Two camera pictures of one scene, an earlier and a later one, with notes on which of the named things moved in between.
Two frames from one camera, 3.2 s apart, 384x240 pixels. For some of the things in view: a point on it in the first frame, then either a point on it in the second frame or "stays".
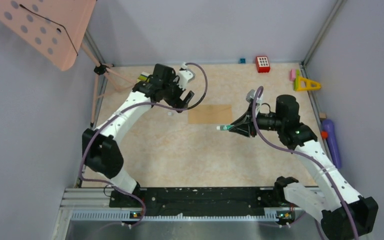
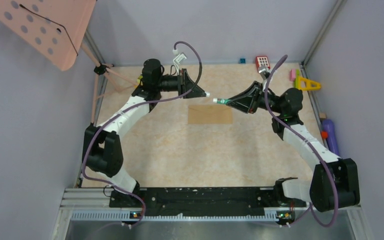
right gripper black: x=246 y=129 -> x=241 y=102
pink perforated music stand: x=54 y=28 stays
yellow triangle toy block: x=308 y=83 stays
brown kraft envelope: x=211 y=114 stays
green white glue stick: x=224 y=127 -> x=220 y=101
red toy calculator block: x=262 y=64 stays
